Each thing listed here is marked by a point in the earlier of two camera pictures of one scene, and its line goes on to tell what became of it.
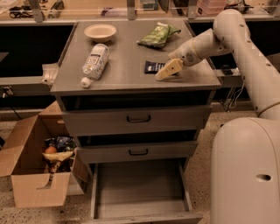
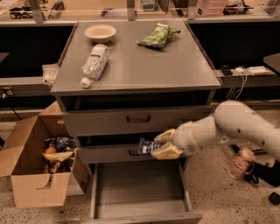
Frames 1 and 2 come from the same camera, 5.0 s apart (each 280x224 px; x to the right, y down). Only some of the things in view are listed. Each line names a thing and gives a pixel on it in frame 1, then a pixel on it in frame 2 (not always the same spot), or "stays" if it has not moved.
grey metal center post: (130, 10) stays
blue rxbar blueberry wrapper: (153, 67) → (145, 146)
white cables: (232, 100) stays
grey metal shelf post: (37, 10) stays
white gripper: (184, 54) → (184, 139)
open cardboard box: (23, 160) stays
